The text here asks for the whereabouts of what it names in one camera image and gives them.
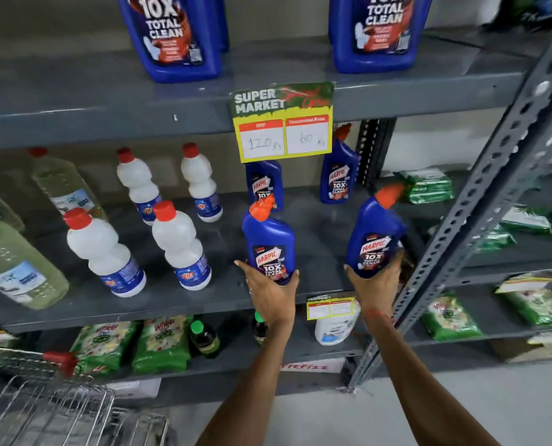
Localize white plastic bottle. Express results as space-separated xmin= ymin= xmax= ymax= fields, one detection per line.
xmin=314 ymin=299 xmax=361 ymax=346

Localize dark packets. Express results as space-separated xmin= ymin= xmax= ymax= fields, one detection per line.
xmin=482 ymin=0 xmax=552 ymax=32

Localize white bottle red cap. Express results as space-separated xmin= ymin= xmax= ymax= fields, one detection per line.
xmin=152 ymin=200 xmax=212 ymax=291
xmin=63 ymin=208 xmax=147 ymax=299
xmin=180 ymin=142 xmax=224 ymax=223
xmin=116 ymin=147 xmax=163 ymax=226

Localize person's left hand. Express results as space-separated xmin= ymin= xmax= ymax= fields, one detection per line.
xmin=234 ymin=260 xmax=301 ymax=327

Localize large blue cleaner bottle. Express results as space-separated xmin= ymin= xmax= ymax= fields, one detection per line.
xmin=115 ymin=0 xmax=224 ymax=84
xmin=328 ymin=0 xmax=435 ymax=74
xmin=201 ymin=0 xmax=230 ymax=54

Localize yellow green price sign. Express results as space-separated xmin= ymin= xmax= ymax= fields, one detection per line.
xmin=229 ymin=82 xmax=335 ymax=164

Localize clear bottle pale liquid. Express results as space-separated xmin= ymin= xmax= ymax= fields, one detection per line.
xmin=29 ymin=147 xmax=107 ymax=222
xmin=0 ymin=220 xmax=70 ymax=311

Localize person's left forearm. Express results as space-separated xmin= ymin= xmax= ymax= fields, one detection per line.
xmin=195 ymin=318 xmax=295 ymax=446

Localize wire shopping cart red handle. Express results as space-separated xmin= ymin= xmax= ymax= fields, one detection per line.
xmin=0 ymin=346 xmax=172 ymax=446

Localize small yellow price tag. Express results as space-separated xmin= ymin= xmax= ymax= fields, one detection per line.
xmin=306 ymin=296 xmax=356 ymax=321

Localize white shelf label strip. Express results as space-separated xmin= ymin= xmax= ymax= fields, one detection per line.
xmin=280 ymin=358 xmax=347 ymax=374

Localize person's right hand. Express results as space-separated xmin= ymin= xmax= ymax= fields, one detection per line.
xmin=344 ymin=253 xmax=405 ymax=317

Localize dark bottle green cap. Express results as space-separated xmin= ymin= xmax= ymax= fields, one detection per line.
xmin=189 ymin=320 xmax=221 ymax=359
xmin=252 ymin=311 xmax=269 ymax=346

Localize grey metal shelving rack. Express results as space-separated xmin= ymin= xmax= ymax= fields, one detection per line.
xmin=0 ymin=28 xmax=537 ymax=407
xmin=348 ymin=0 xmax=552 ymax=395

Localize blue toilet cleaner bottle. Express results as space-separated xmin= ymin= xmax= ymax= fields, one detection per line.
xmin=346 ymin=183 xmax=407 ymax=279
xmin=245 ymin=160 xmax=284 ymax=212
xmin=320 ymin=123 xmax=360 ymax=205
xmin=241 ymin=195 xmax=297 ymax=286

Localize person's right forearm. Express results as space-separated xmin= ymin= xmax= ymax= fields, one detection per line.
xmin=363 ymin=311 xmax=502 ymax=446

